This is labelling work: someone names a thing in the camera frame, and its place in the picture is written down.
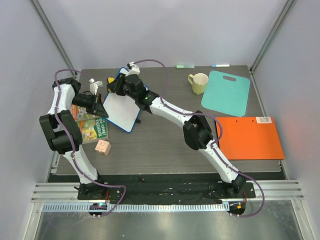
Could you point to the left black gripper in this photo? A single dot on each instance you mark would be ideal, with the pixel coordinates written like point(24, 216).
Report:
point(99, 109)

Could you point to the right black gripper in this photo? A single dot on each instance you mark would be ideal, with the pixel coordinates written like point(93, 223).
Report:
point(119, 85)

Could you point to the yellow whiteboard eraser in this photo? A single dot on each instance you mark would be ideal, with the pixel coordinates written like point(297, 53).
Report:
point(110, 80)

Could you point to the blue framed whiteboard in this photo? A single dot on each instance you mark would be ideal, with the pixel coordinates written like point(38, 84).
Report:
point(122, 111)

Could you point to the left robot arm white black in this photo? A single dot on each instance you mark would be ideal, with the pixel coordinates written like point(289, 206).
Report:
point(64, 136)

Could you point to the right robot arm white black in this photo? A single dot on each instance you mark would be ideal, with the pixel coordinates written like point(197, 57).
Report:
point(196, 129)

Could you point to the orange treehouse book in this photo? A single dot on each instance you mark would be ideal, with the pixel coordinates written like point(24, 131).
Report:
point(80, 113)

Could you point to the green treehouse book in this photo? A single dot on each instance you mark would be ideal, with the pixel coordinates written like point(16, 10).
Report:
point(93, 130)

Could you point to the pink cube power adapter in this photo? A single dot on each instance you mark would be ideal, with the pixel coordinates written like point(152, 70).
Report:
point(103, 147)

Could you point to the green eraser block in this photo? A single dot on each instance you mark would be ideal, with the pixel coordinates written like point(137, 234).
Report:
point(185, 66)

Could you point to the pale yellow mug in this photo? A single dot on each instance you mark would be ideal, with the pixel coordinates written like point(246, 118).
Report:
point(198, 82)

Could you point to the blue white marker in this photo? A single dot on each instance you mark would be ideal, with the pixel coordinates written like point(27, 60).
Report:
point(220, 65)

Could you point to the teal cutting board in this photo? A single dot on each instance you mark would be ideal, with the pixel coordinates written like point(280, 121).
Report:
point(226, 93)

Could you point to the orange clipboard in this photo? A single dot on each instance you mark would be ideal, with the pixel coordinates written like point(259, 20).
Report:
point(249, 138)

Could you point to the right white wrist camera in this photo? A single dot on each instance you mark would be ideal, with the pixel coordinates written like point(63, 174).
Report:
point(133, 69)

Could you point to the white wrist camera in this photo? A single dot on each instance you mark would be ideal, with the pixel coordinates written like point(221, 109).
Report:
point(94, 86)
point(133, 69)

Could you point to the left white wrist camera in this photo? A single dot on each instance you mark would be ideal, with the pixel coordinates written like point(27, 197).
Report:
point(94, 86)

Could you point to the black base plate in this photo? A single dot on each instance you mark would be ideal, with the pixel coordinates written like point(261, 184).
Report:
point(163, 189)

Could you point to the white slotted cable duct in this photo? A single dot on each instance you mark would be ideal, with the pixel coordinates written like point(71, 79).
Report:
point(99, 207)

